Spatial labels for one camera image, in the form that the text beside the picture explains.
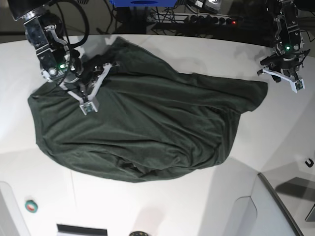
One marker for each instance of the blue plastic bin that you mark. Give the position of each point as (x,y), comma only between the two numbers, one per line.
(138,3)

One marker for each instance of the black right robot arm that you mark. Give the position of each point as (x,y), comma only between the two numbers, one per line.
(59,59)

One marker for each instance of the black hook on table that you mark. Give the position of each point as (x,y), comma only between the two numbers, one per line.
(310,163)

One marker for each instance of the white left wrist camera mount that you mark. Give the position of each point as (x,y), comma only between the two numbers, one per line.
(296,83)

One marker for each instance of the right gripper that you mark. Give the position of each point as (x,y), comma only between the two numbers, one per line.
(84,82)

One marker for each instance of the grey monitor stand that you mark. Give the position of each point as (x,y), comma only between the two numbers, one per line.
(310,217)

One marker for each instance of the dark green t-shirt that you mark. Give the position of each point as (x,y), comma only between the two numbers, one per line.
(153,123)

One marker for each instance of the green red round button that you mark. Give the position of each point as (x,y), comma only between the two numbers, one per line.
(31,206)

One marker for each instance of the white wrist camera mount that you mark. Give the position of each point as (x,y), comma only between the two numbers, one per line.
(85,93)
(296,83)

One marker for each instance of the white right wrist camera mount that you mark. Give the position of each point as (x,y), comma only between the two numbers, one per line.
(85,93)

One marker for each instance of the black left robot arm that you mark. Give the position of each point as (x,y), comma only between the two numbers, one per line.
(287,33)

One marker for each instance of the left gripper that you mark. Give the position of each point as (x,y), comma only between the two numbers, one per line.
(286,64)

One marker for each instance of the black round knob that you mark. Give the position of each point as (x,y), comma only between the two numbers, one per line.
(138,233)

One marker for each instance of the black white label plate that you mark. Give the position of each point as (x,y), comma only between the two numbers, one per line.
(67,230)

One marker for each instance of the grey power strip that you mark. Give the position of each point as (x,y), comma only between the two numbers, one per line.
(185,18)

